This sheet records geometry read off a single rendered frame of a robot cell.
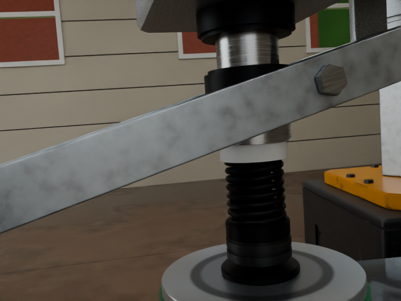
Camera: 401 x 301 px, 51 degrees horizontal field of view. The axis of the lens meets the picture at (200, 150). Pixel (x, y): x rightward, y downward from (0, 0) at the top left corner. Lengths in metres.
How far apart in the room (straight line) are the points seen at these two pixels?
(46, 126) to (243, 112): 6.15
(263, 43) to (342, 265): 0.25
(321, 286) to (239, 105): 0.19
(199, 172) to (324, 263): 6.06
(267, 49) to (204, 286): 0.24
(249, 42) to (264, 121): 0.08
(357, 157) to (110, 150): 7.13
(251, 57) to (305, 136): 6.57
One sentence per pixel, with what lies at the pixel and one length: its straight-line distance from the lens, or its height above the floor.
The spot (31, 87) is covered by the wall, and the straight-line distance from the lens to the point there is 6.54.
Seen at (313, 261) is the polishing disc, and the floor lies 0.83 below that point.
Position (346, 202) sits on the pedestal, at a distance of 1.22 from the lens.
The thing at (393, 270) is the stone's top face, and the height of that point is 0.80.
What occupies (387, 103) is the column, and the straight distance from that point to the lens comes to 1.36.
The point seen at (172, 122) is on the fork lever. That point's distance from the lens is 0.36.
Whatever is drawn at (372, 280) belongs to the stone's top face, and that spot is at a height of 0.80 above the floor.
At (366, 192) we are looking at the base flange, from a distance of 1.22.
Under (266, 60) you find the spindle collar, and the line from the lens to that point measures 0.42.
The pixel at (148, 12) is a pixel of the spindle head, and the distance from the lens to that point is 0.45.
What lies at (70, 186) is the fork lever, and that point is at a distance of 0.36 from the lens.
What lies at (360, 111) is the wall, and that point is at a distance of 7.41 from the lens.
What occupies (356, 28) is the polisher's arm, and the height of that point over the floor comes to 1.10.
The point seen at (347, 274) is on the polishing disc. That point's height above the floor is 0.83.
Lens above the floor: 1.00
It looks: 5 degrees down
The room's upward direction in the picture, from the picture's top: 4 degrees counter-clockwise
